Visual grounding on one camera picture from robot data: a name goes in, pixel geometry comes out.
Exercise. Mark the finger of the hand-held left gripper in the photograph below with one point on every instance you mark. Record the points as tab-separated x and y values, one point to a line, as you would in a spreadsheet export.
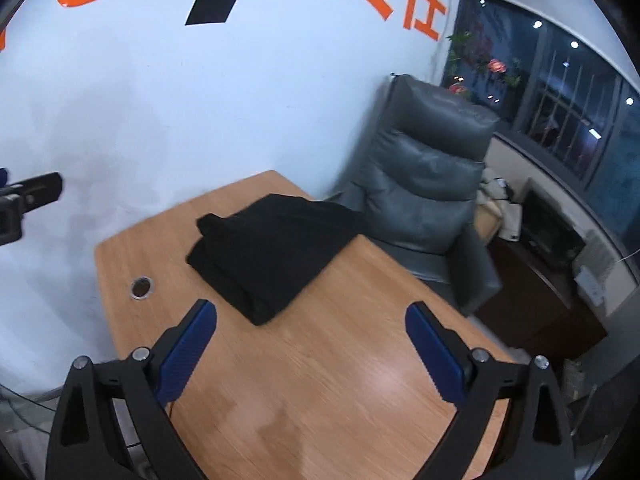
42	189

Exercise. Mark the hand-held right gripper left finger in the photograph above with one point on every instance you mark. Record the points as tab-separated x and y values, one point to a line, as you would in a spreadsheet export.
187	347

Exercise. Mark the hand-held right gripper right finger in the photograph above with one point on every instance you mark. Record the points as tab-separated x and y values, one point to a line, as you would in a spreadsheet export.
435	347

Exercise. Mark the black garment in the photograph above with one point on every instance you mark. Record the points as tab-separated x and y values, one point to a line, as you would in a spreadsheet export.
277	250

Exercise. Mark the dark wooden cabinet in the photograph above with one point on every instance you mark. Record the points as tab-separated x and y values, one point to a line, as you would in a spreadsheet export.
537	305

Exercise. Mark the white bag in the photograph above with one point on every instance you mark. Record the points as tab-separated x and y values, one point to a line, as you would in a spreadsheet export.
507	212

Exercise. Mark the grey leather armchair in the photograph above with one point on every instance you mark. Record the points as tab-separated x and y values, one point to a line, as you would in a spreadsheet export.
430	185

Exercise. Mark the white box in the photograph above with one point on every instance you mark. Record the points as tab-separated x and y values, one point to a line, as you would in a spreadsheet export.
592	277

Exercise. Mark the window with metal bars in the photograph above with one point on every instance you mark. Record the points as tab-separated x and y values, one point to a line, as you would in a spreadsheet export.
545	95

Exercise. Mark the green potted plant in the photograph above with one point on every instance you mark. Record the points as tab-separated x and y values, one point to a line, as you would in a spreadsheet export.
467	52

